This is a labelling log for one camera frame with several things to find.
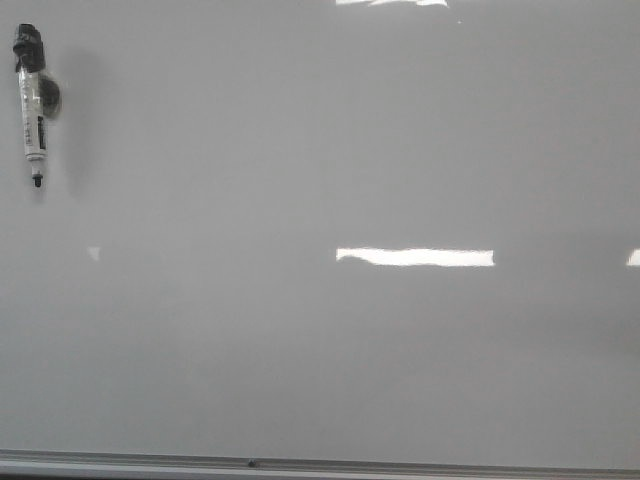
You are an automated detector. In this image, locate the white glossy whiteboard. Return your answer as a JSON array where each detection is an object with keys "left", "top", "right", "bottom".
[{"left": 1, "top": 1, "right": 639, "bottom": 469}]

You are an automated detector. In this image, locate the white black whiteboard marker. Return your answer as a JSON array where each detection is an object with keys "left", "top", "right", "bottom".
[{"left": 12, "top": 23, "right": 61, "bottom": 188}]

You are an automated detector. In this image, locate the grey aluminium whiteboard frame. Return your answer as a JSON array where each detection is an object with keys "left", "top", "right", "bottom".
[{"left": 1, "top": 449, "right": 639, "bottom": 479}]

